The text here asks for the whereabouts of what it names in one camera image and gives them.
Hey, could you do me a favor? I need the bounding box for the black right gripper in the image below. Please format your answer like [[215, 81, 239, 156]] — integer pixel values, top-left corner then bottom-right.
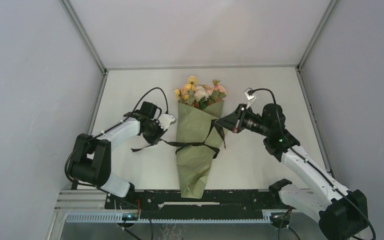
[[215, 103, 271, 138]]

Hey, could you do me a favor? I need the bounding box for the black strap lanyard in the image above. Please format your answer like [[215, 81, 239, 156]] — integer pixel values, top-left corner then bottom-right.
[[130, 119, 228, 160]]

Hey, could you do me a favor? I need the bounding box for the peach white fake flower bunch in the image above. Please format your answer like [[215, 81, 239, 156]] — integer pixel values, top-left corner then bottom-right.
[[192, 79, 227, 110]]

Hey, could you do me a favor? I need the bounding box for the orange wrapping paper sheet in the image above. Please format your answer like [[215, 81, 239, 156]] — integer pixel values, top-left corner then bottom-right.
[[175, 100, 224, 199]]

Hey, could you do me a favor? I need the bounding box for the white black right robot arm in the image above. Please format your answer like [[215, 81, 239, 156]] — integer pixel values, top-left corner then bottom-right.
[[215, 103, 377, 240]]

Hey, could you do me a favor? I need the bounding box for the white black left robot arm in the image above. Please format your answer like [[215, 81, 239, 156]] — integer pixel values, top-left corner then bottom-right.
[[64, 101, 176, 209]]

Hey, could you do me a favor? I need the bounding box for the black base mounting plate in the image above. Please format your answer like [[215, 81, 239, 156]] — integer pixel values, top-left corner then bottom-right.
[[104, 189, 289, 221]]

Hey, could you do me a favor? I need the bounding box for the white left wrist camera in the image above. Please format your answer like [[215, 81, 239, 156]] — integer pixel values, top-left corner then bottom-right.
[[157, 113, 176, 131]]

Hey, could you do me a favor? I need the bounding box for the white cable duct strip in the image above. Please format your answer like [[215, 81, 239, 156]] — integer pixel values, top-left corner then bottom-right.
[[65, 212, 274, 224]]

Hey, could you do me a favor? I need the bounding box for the aluminium front frame rail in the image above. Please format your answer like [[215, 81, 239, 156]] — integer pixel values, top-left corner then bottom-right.
[[55, 189, 286, 211]]

